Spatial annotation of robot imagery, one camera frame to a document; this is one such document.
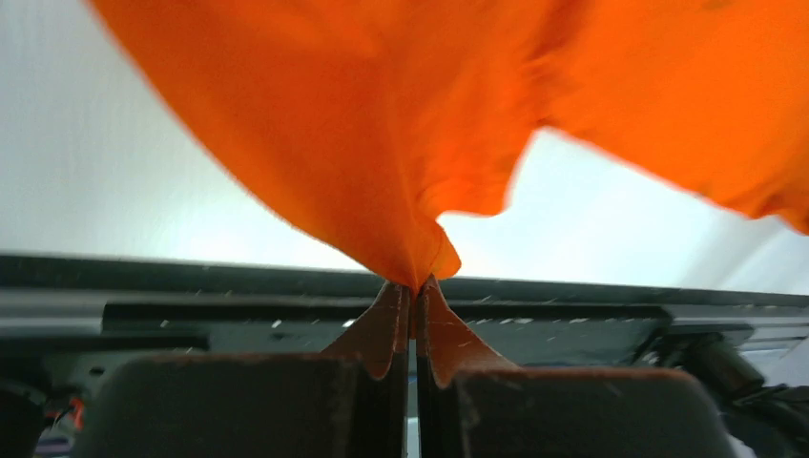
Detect orange t-shirt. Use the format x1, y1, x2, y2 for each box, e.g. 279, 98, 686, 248
93, 1, 808, 289

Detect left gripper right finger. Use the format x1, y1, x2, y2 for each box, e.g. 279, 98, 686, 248
414, 279, 735, 457

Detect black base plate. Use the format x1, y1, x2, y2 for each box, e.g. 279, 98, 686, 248
1, 256, 808, 457

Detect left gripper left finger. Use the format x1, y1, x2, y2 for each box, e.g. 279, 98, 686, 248
73, 283, 411, 457

